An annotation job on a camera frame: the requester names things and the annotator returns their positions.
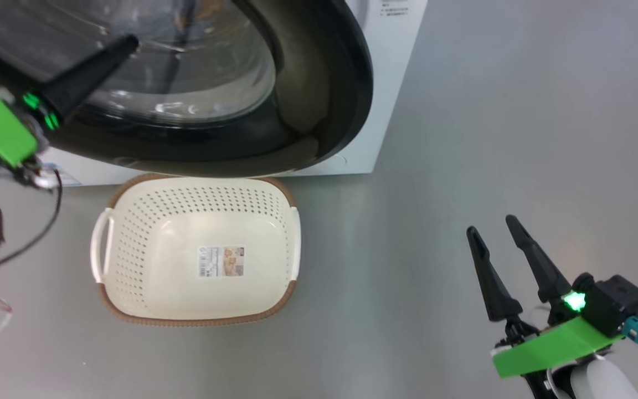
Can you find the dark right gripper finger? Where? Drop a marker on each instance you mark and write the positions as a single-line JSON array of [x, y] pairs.
[[496, 293], [546, 280]]

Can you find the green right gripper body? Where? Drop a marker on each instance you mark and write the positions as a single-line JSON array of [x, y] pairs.
[[551, 349]]

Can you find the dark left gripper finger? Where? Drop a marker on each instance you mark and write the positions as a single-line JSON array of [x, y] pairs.
[[86, 72]]

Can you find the washing machine door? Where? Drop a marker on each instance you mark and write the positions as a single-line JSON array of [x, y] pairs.
[[319, 100]]

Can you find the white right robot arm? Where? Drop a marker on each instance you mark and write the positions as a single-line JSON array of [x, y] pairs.
[[598, 382]]

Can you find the white front-load washing machine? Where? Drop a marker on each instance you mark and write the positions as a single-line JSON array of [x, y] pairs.
[[385, 83]]

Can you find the blue energy label sticker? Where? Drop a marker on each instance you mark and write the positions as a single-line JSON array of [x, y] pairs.
[[67, 176]]

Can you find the cream laundry basket brown rim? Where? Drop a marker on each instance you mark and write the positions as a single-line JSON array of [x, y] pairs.
[[186, 221]]

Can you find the paper label inside basket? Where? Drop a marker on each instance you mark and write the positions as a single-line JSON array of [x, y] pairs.
[[221, 261]]

